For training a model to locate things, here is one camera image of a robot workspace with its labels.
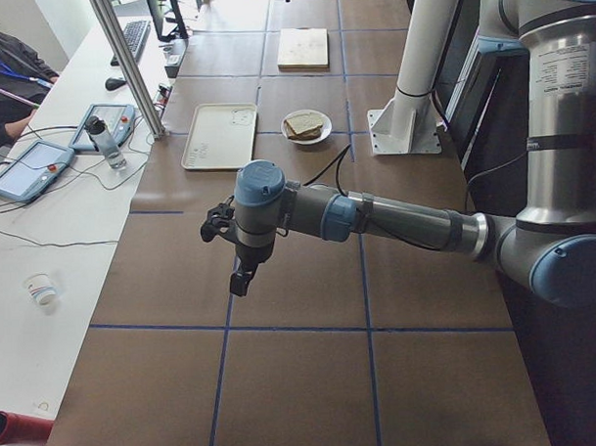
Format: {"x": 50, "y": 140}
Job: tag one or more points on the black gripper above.
{"x": 250, "y": 258}

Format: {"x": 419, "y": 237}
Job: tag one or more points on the bread slice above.
{"x": 304, "y": 126}

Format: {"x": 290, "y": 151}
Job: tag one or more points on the white round plate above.
{"x": 326, "y": 130}

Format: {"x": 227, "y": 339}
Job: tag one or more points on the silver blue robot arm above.
{"x": 549, "y": 247}

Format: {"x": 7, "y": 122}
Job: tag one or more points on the cream bear tray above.
{"x": 221, "y": 137}

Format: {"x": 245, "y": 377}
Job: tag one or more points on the paper cup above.
{"x": 40, "y": 288}

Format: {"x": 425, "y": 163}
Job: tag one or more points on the far teach pendant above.
{"x": 119, "y": 119}

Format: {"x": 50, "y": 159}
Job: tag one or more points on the teach pendant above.
{"x": 119, "y": 119}
{"x": 37, "y": 168}

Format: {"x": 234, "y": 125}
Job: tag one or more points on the clear water bottle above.
{"x": 104, "y": 142}

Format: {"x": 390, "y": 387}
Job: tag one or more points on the white mounting column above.
{"x": 407, "y": 123}

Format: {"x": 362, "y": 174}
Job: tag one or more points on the near teach pendant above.
{"x": 37, "y": 168}

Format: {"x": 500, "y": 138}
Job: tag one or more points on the black computer mouse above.
{"x": 114, "y": 83}

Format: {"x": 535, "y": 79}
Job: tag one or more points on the wooden cutting board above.
{"x": 303, "y": 48}

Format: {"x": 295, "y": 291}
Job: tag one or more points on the black monitor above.
{"x": 167, "y": 20}

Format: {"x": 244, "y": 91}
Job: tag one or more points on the black keyboard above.
{"x": 136, "y": 35}

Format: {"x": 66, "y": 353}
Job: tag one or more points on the red cylinder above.
{"x": 22, "y": 430}

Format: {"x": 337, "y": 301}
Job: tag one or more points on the seated person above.
{"x": 25, "y": 81}

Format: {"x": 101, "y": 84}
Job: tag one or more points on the aluminium frame post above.
{"x": 108, "y": 22}

